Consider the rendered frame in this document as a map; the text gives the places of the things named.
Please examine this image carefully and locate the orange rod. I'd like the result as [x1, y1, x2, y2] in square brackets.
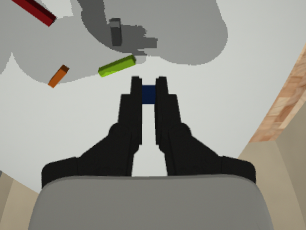
[48, 65, 69, 88]

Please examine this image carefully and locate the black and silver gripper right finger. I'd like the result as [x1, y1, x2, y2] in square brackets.
[154, 76, 256, 184]

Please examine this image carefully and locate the lime green rod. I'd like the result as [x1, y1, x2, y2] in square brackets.
[98, 54, 136, 77]

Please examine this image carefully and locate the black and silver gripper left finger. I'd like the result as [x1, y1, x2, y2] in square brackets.
[41, 76, 142, 188]

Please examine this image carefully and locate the red rod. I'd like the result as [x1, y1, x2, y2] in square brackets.
[12, 0, 56, 27]

